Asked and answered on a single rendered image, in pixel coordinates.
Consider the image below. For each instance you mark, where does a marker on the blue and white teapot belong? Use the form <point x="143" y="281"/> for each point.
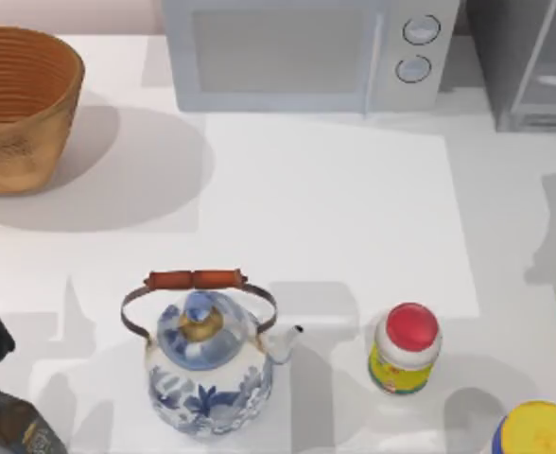
<point x="212" y="369"/>

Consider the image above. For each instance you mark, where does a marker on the pale microwave oven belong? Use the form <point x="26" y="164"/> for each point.
<point x="278" y="57"/>

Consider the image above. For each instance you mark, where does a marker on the red-lidded yellow jar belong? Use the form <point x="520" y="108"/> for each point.
<point x="403" y="354"/>

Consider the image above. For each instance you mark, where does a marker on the microwave knob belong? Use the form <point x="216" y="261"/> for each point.
<point x="421" y="28"/>
<point x="413" y="69"/>

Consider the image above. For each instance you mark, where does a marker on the brown wicker basket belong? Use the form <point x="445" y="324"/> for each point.
<point x="20" y="137"/>

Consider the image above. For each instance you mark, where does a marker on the dark glass bottle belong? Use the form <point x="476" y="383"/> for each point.
<point x="15" y="423"/>

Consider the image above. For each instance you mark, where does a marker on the yellow-lidded blue tub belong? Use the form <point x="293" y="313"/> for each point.
<point x="540" y="430"/>

